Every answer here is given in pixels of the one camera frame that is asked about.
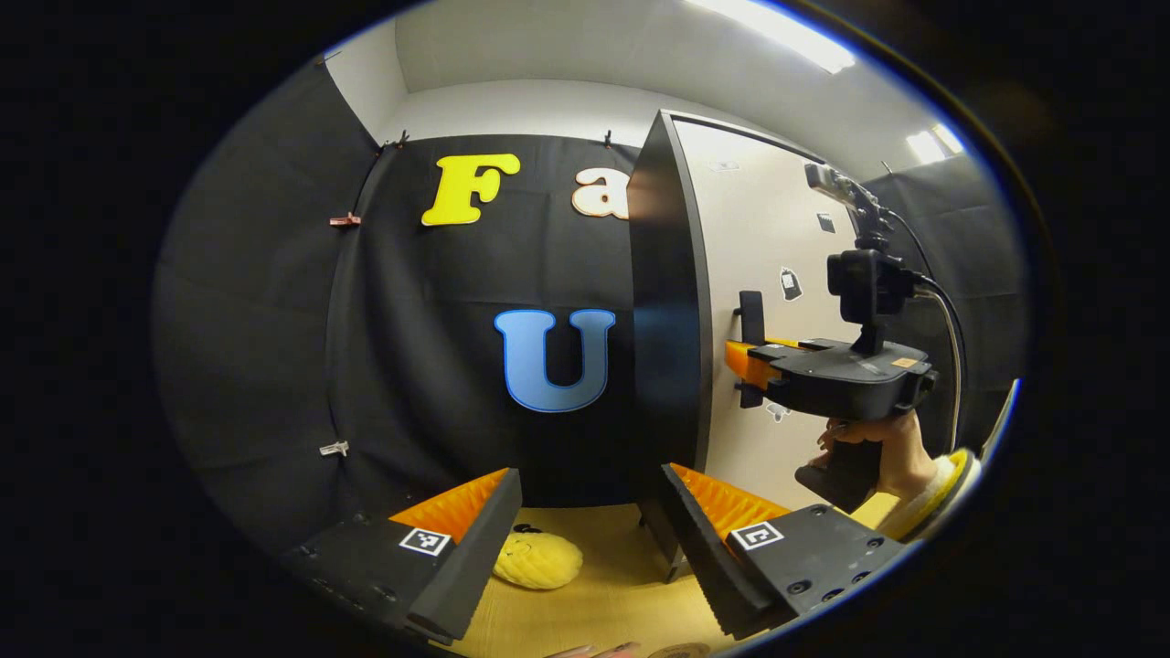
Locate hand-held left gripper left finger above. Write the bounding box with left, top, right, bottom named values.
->
left=272, top=468, right=526, bottom=646

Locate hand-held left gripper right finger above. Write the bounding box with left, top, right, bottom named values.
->
left=660, top=462, right=918, bottom=642

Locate black cabinet door handle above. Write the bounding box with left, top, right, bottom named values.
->
left=735, top=290, right=769, bottom=410

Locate dark grey cabinet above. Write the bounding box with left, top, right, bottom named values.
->
left=626, top=108, right=716, bottom=584

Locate beige cabinet door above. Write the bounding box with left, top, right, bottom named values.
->
left=672, top=111, right=906, bottom=513

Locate yellow knitted toy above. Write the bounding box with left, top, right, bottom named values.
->
left=492, top=531, right=585, bottom=591

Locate ceiling light panel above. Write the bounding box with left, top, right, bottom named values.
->
left=686, top=0, right=857, bottom=75
left=906, top=122, right=966, bottom=165

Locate black backdrop cloth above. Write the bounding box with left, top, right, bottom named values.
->
left=151, top=55, right=1029, bottom=558

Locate black camera cable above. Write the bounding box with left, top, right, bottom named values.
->
left=882, top=208, right=970, bottom=453

